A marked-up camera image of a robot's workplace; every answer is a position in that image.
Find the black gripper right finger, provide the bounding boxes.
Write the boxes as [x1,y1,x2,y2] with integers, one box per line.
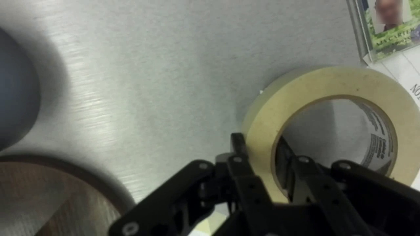
[274,136,365,236]

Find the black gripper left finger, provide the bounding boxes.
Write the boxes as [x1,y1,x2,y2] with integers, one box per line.
[225,132,282,236]

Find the cream masking tape roll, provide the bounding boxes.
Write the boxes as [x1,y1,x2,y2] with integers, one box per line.
[240,65,420,206]

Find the white paper sheets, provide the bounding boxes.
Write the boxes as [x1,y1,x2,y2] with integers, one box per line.
[369,44,420,109]

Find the small colourful box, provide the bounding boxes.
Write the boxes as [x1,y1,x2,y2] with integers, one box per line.
[346,0,420,66]

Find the grey duct tape roll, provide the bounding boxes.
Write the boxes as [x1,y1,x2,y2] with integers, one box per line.
[0,27,43,154]

